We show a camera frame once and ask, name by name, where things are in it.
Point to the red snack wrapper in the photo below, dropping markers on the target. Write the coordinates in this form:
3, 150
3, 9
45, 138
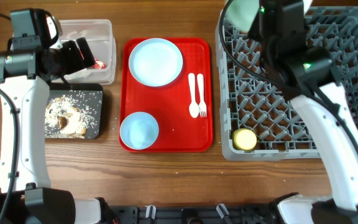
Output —
99, 65

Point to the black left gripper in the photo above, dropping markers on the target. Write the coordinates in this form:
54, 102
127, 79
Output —
76, 62

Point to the red plastic tray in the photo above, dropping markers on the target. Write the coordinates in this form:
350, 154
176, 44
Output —
178, 131

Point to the grey dishwasher rack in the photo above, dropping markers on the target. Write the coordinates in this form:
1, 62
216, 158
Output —
259, 106

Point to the brown food piece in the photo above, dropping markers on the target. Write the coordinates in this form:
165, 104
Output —
61, 122

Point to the black food waste tray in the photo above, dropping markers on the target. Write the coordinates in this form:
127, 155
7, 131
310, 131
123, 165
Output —
81, 104

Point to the white plastic spoon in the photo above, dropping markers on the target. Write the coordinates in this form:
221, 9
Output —
193, 107

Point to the small light blue bowl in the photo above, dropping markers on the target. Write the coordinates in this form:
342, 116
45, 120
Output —
139, 130

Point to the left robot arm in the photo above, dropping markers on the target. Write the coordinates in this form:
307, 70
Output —
27, 67

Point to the white plastic fork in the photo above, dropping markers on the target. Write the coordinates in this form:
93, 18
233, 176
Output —
202, 104

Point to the yellow plastic cup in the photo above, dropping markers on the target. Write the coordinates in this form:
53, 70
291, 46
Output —
244, 139

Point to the clear plastic bin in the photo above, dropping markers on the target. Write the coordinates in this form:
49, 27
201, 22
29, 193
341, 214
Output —
98, 34

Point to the large light blue plate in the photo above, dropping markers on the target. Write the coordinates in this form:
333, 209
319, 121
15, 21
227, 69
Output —
155, 62

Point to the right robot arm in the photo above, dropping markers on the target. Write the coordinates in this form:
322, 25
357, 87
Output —
310, 81

